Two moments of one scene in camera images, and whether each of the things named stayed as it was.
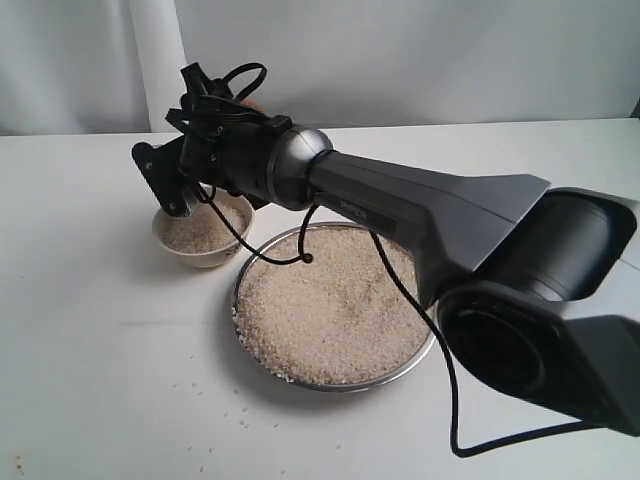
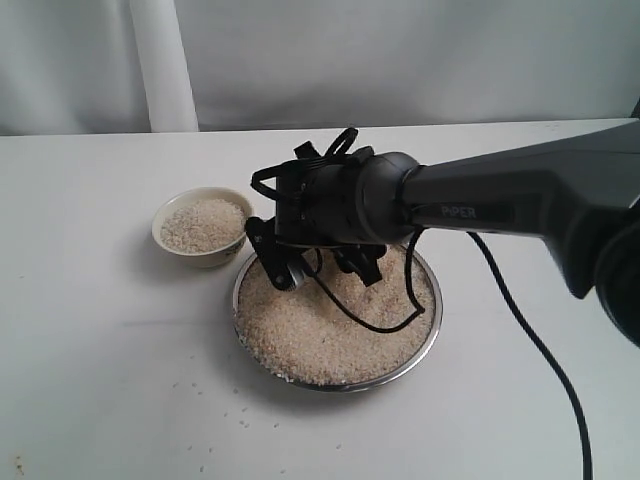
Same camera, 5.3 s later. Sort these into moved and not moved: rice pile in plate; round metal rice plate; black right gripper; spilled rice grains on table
Moved: black right gripper
Not moved: round metal rice plate; spilled rice grains on table; rice pile in plate
